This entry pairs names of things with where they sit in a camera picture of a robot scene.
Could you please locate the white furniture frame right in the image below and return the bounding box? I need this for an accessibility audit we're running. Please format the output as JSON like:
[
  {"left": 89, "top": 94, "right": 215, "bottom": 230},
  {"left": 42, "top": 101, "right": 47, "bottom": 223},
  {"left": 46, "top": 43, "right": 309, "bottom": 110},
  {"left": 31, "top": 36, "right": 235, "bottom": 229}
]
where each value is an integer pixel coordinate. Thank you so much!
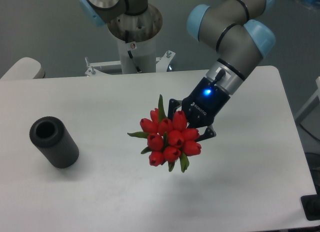
[{"left": 294, "top": 77, "right": 320, "bottom": 124}]

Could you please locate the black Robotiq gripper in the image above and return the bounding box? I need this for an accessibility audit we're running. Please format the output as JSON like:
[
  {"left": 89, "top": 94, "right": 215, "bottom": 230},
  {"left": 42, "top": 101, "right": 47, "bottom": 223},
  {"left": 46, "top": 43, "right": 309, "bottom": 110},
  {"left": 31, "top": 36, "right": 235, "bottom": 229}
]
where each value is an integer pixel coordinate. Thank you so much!
[{"left": 167, "top": 77, "right": 230, "bottom": 143}]

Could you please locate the black box at table corner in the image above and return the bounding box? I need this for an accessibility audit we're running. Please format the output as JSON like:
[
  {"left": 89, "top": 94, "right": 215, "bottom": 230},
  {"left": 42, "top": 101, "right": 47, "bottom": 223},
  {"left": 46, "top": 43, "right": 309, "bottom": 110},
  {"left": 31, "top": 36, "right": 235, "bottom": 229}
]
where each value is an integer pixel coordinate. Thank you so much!
[{"left": 300, "top": 194, "right": 320, "bottom": 221}]

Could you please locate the dark grey ribbed vase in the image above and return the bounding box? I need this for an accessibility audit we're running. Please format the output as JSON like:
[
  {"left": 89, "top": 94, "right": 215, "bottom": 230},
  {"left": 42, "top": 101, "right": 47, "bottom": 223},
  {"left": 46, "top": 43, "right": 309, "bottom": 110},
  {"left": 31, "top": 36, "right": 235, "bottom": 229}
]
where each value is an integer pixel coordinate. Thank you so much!
[{"left": 29, "top": 116, "right": 79, "bottom": 169}]

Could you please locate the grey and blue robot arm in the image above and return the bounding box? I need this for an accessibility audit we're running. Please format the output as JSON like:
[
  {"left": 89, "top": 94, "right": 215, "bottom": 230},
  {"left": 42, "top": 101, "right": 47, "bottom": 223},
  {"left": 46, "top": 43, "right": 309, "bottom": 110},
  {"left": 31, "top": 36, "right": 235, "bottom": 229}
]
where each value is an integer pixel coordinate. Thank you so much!
[{"left": 79, "top": 0, "right": 276, "bottom": 141}]

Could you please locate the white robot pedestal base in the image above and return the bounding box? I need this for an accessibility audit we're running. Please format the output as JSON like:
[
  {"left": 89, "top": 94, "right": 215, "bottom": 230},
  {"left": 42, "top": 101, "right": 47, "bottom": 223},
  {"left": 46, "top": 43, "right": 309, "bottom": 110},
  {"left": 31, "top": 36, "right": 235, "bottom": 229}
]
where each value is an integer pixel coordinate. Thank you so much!
[{"left": 85, "top": 4, "right": 176, "bottom": 76}]

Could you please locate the beige chair backrest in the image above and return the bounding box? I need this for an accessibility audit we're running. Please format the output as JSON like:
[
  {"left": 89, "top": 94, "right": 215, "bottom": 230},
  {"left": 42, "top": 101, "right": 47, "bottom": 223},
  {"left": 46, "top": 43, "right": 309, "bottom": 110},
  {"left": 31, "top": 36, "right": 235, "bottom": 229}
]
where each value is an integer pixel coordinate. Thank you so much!
[{"left": 0, "top": 57, "right": 46, "bottom": 81}]

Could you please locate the red tulip bouquet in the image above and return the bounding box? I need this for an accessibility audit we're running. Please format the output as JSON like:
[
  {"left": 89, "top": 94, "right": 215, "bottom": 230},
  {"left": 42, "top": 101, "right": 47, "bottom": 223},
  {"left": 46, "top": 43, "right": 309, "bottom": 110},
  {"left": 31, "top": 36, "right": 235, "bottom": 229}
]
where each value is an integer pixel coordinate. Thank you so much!
[{"left": 128, "top": 95, "right": 202, "bottom": 173}]

